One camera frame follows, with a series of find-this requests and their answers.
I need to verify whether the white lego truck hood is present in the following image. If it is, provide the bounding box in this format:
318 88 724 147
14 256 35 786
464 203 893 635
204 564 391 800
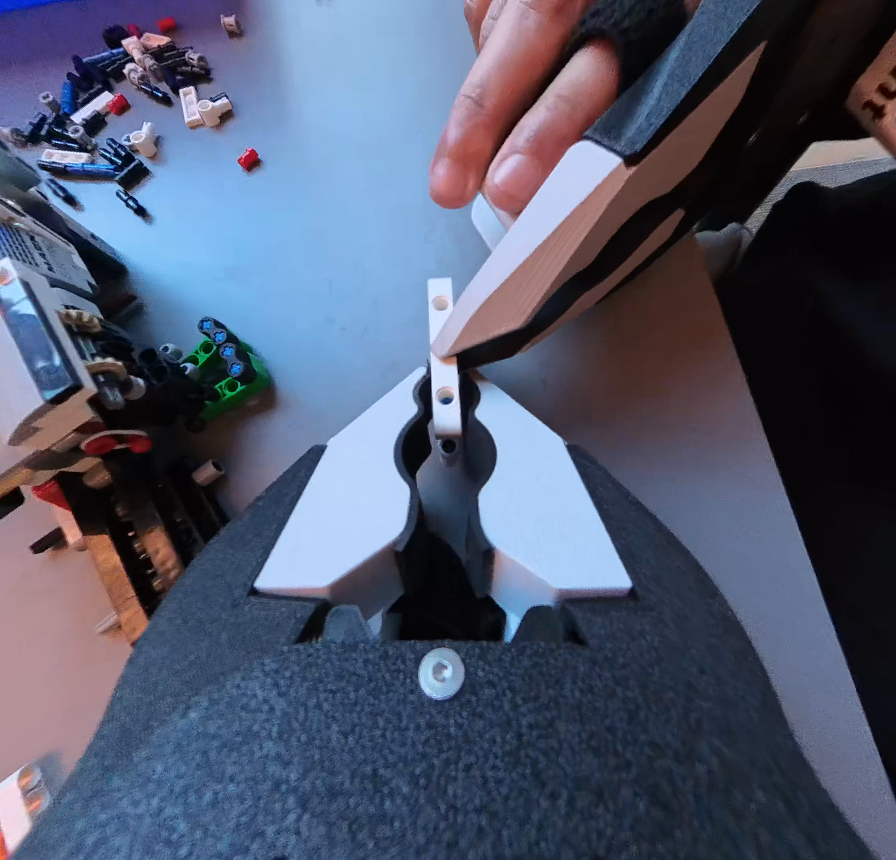
0 142 130 304

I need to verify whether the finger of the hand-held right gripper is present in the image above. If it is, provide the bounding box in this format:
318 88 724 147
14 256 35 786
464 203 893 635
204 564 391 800
429 139 687 371
455 212 702 372

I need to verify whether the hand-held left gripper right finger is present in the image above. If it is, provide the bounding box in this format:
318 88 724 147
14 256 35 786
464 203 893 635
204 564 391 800
462 376 636 643

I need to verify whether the person's right hand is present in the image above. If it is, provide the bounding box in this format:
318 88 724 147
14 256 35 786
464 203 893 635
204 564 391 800
428 0 634 217

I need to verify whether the white lego brick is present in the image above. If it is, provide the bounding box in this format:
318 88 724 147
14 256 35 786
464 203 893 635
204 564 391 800
0 751 67 850

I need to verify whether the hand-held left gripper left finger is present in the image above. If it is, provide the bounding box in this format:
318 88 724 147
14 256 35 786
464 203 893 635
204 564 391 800
252 364 429 640

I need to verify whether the person's dark clothing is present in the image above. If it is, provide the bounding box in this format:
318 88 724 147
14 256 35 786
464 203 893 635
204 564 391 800
700 142 896 791

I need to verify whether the white lego beam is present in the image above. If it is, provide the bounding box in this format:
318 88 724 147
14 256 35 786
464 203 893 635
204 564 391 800
427 278 464 469

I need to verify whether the lego truck chassis assembly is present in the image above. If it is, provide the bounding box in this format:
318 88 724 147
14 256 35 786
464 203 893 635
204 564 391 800
0 261 232 647

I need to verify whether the green and black lego assembly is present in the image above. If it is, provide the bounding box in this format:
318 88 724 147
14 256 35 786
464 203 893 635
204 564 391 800
178 316 274 416

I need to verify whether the pile of small lego pieces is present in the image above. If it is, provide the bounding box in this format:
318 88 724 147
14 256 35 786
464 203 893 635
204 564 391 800
0 16 235 196

